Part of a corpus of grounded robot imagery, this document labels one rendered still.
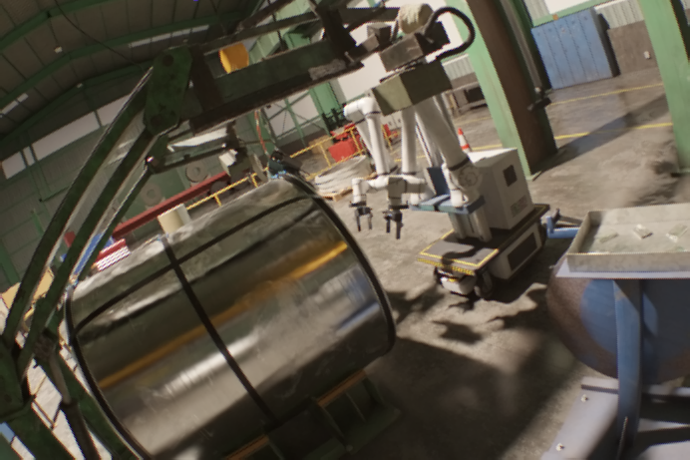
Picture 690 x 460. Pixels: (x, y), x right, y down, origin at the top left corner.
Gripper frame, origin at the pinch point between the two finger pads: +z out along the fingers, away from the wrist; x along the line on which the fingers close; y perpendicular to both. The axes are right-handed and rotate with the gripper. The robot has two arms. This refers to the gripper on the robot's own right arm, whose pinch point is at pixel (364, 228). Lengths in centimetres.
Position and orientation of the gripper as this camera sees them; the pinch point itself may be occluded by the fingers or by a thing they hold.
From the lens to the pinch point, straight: 258.4
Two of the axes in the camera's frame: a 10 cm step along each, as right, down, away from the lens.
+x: -5.0, 1.6, 8.5
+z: 1.2, 9.9, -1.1
